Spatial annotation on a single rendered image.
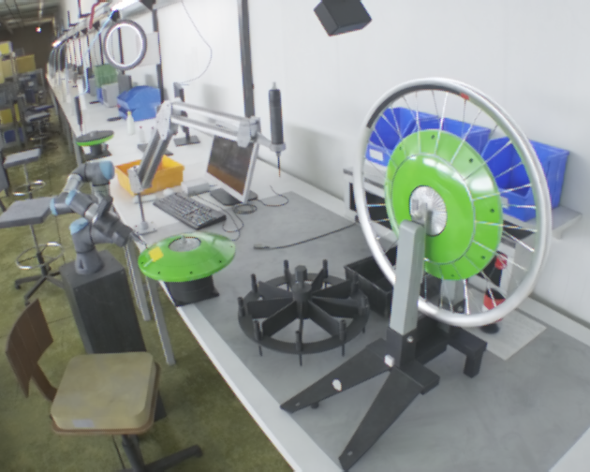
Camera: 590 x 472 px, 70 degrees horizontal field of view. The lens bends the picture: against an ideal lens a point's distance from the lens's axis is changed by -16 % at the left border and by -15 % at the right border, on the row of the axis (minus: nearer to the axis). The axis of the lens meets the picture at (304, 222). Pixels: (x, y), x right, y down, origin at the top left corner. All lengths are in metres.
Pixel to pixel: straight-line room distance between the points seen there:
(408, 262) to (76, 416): 1.20
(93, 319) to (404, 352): 1.34
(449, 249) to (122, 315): 1.46
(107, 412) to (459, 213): 1.25
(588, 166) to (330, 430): 0.96
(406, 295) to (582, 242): 0.66
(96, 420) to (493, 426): 1.21
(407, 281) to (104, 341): 1.44
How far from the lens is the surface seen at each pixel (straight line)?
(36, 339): 1.86
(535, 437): 1.13
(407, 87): 0.98
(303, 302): 1.29
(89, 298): 1.99
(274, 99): 1.43
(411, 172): 0.98
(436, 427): 1.10
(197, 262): 1.42
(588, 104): 1.38
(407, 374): 1.08
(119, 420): 1.66
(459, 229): 0.93
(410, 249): 0.95
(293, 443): 1.06
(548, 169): 1.33
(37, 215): 3.50
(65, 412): 1.73
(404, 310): 1.02
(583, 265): 1.49
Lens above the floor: 1.73
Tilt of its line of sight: 24 degrees down
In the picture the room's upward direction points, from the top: 3 degrees counter-clockwise
